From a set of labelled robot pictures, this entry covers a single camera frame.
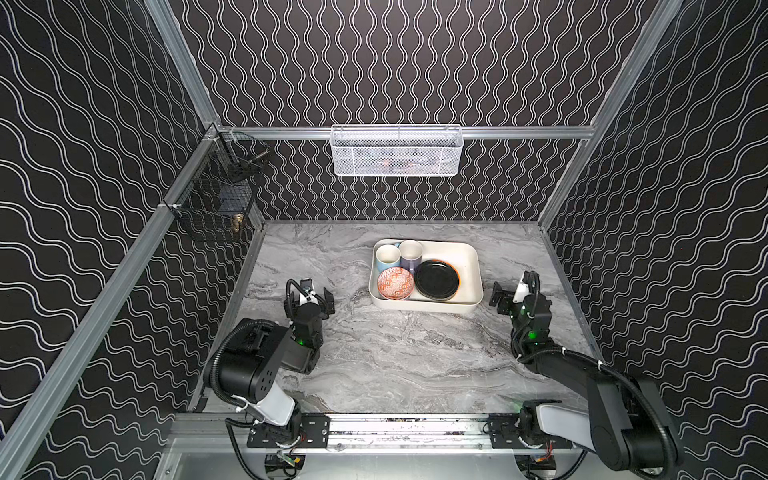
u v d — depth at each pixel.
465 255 1.08
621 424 0.42
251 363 0.47
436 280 0.98
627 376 0.45
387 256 1.01
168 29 0.72
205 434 0.76
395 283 0.98
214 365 0.44
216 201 0.95
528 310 0.67
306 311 0.73
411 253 1.07
